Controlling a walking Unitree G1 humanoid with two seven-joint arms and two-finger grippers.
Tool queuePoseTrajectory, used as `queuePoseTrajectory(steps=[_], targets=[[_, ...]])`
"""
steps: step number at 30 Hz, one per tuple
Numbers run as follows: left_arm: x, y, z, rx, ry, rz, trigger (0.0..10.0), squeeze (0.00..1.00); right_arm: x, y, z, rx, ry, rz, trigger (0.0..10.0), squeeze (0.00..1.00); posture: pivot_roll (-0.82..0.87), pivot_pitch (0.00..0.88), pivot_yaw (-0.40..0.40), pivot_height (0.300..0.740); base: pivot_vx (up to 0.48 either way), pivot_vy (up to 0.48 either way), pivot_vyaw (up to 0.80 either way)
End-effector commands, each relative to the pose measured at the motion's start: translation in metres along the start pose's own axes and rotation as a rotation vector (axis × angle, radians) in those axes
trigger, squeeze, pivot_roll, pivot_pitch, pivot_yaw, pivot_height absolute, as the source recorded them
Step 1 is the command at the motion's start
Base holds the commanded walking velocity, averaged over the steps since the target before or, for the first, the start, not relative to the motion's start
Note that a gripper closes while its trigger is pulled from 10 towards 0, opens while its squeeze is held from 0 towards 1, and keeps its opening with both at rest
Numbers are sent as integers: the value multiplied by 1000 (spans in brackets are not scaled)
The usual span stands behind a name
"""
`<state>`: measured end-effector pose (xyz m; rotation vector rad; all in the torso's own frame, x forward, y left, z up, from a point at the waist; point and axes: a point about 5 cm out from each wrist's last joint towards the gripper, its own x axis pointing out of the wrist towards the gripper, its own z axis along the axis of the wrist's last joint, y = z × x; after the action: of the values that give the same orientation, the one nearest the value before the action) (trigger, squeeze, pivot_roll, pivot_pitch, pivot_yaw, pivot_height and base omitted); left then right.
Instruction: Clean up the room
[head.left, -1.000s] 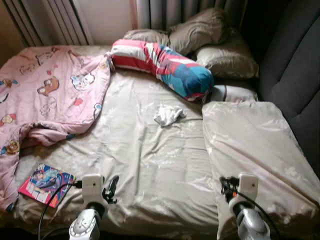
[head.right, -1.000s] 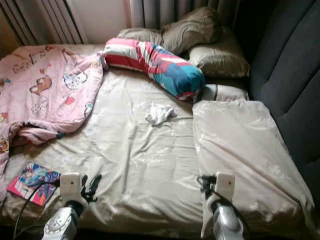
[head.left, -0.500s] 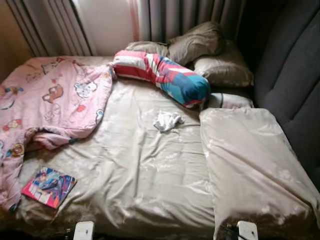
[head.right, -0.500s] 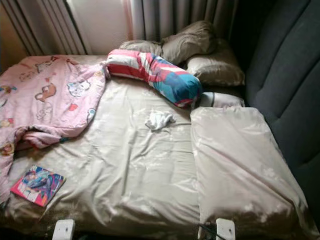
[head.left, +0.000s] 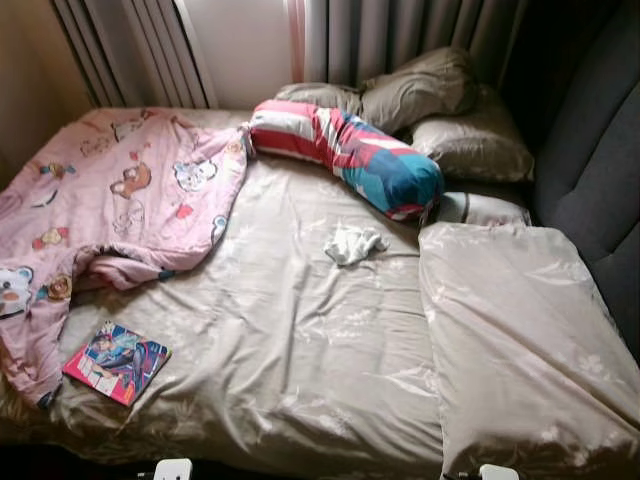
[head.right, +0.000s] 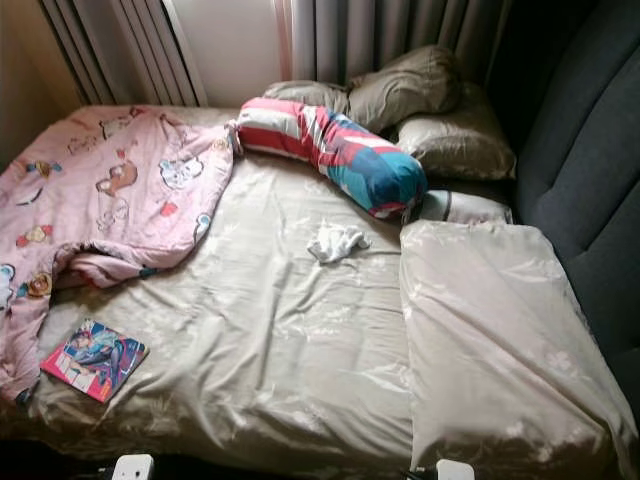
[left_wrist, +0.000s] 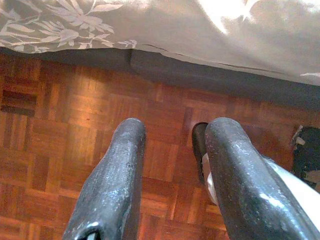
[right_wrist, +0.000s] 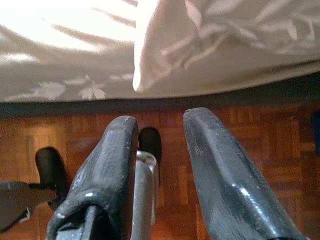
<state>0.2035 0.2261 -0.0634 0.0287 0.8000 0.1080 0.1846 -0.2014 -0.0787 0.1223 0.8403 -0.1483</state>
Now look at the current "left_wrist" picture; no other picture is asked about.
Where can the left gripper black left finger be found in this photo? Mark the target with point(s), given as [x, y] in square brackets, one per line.
[112, 180]

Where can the beige floral bed sheet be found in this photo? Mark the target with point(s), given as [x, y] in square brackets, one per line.
[175, 25]

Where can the black speckled object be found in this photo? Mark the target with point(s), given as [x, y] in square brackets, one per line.
[308, 155]

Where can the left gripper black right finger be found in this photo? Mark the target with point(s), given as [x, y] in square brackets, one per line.
[245, 180]

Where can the dark bed base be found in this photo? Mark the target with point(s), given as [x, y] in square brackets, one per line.
[200, 75]

